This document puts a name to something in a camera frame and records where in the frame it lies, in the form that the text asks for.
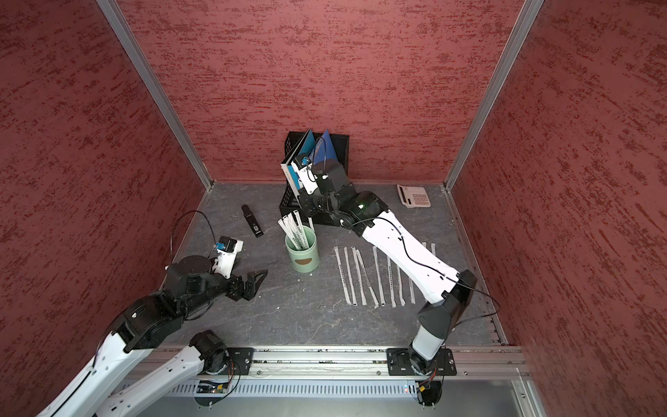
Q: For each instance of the aluminium corner post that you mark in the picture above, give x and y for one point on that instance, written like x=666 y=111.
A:
x=525 y=20
x=118 y=23

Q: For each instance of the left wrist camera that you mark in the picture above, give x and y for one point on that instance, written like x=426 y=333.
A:
x=226 y=249

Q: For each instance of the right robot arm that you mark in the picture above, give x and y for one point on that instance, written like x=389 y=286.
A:
x=447 y=291

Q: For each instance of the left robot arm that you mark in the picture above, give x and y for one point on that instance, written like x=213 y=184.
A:
x=190 y=289

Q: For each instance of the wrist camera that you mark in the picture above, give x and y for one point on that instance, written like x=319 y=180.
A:
x=302 y=166
x=226 y=249

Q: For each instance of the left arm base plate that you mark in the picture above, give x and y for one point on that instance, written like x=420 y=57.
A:
x=238 y=360

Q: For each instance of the blue folder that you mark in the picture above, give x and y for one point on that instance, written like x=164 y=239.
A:
x=324 y=149

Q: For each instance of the black stapler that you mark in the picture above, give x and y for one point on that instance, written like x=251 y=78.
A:
x=251 y=221

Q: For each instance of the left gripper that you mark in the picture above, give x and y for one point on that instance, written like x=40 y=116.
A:
x=251 y=287

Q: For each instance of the right aluminium corner post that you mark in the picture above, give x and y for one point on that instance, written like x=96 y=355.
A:
x=525 y=20

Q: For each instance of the left aluminium corner post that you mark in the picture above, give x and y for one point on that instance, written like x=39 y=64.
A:
x=118 y=23

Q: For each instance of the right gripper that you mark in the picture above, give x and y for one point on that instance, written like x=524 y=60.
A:
x=312 y=207

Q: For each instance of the aluminium front rail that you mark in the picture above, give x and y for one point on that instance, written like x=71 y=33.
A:
x=372 y=363

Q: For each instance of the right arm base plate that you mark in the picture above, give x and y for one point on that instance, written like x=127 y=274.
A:
x=406 y=362

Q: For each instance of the wrapped straws in cup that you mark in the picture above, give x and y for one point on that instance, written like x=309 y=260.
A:
x=292 y=226

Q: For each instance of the green cup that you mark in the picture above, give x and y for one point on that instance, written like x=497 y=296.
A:
x=304 y=261

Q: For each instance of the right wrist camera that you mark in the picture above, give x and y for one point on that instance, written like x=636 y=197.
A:
x=302 y=166

